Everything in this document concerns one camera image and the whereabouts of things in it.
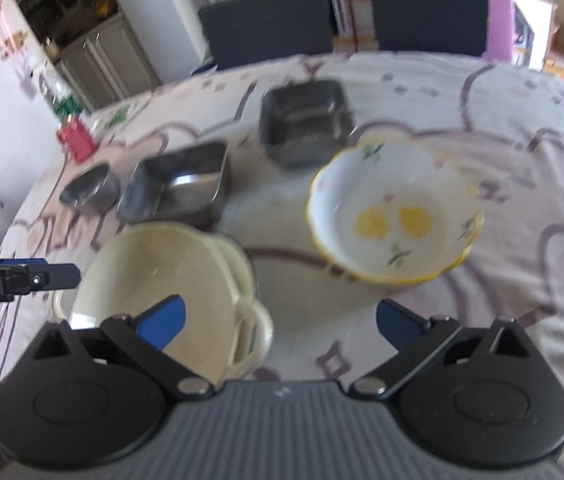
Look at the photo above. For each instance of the purple mat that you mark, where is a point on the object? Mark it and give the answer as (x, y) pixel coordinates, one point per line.
(500, 25)

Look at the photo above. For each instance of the clear bottle green label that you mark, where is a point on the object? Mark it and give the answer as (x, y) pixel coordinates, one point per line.
(64, 102)

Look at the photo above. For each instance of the printed cartoon tablecloth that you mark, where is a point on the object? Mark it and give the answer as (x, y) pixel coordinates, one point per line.
(511, 185)

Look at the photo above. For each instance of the shiny square steel bowl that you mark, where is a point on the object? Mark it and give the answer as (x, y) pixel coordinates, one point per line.
(177, 185)

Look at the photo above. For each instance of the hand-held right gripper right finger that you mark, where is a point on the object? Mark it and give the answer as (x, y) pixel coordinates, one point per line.
(401, 322)

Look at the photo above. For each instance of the green packet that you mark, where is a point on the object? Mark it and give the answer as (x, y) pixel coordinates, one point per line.
(117, 116)

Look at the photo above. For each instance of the dark square metal bowl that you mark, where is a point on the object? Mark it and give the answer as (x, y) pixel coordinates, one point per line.
(304, 125)

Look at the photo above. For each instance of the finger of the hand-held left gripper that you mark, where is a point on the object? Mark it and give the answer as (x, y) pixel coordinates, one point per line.
(7, 262)
(54, 276)

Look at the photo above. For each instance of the red soda can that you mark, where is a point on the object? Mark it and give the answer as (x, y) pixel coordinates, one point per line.
(78, 139)

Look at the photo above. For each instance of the wooden staircase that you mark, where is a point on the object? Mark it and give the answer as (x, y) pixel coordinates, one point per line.
(551, 45)

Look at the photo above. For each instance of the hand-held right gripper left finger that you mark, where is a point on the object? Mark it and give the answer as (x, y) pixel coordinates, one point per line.
(162, 322)

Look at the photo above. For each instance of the round steel bowl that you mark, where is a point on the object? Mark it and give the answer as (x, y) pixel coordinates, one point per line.
(89, 190)

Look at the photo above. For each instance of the grey kitchen cabinet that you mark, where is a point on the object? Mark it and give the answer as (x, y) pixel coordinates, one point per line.
(107, 65)

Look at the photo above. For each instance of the dark fabric chair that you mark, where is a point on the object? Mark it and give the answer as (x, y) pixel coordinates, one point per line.
(267, 25)
(429, 12)

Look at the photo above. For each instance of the floral yellow-rimmed bowl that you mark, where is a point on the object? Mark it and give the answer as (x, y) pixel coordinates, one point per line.
(391, 215)

